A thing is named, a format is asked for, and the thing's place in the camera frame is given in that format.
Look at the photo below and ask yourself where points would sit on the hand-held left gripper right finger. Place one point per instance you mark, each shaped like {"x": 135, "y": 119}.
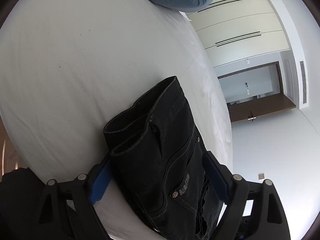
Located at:
{"x": 217, "y": 177}

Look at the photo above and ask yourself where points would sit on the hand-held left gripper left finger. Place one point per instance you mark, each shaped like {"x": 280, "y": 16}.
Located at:
{"x": 100, "y": 180}

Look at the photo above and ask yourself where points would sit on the black denim pants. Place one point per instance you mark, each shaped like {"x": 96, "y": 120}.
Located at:
{"x": 165, "y": 160}

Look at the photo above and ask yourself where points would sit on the brown framed door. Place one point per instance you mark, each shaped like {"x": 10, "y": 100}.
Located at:
{"x": 260, "y": 106}

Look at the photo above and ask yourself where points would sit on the bed with white sheet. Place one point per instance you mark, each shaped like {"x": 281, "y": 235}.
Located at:
{"x": 87, "y": 67}

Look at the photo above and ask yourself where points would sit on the white air vent grille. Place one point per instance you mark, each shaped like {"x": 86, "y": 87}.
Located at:
{"x": 303, "y": 82}

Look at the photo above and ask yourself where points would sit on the small white cloth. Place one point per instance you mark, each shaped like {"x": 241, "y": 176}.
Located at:
{"x": 185, "y": 17}

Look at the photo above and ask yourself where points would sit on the small wall sign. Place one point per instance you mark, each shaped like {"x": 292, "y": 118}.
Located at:
{"x": 247, "y": 87}

